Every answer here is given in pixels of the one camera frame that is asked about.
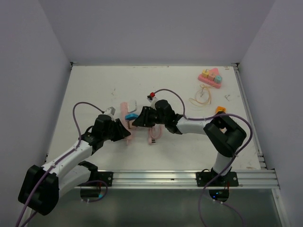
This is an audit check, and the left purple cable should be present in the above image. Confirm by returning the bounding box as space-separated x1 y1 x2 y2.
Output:
15 102 107 227

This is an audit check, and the blue plug adapter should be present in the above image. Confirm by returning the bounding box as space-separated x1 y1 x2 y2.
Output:
125 113 139 121

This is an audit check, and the white plug adapter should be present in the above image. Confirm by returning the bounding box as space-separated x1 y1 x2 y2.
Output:
127 100 137 113

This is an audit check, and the pink triangular plug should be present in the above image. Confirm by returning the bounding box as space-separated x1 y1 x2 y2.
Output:
209 68 220 76

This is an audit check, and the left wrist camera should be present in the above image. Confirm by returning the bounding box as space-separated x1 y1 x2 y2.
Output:
104 107 116 118

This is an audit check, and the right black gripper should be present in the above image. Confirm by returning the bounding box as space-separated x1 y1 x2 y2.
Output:
134 106 168 127

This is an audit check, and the aluminium front rail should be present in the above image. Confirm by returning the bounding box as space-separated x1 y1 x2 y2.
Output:
30 169 281 190

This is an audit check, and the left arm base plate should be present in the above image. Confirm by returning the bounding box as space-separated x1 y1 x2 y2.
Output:
89 171 114 187

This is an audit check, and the yellow thin cable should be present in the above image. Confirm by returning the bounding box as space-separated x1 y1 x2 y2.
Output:
188 84 213 106

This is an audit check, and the teal round plug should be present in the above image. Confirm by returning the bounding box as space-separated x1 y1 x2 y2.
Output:
214 75 222 84

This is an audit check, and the yellow cube plug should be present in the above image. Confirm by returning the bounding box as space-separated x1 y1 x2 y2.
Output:
201 69 209 78

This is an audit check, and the pink power strip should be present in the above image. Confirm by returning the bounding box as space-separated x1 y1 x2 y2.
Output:
198 74 222 89
120 102 134 145

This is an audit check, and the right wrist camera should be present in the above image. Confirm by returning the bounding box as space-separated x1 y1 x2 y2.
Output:
147 92 158 109

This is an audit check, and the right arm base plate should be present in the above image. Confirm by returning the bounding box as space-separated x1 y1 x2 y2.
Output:
196 169 239 187

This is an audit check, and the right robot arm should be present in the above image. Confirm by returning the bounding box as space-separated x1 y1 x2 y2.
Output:
132 100 247 186

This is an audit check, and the orange USB charger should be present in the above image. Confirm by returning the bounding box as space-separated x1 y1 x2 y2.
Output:
215 106 226 114

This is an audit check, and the pink power strip cord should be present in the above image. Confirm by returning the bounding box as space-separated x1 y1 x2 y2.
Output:
131 126 164 145

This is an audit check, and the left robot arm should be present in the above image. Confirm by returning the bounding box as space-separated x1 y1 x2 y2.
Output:
18 114 131 216

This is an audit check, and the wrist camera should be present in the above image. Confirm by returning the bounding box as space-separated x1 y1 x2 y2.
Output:
147 92 158 109
104 107 116 118

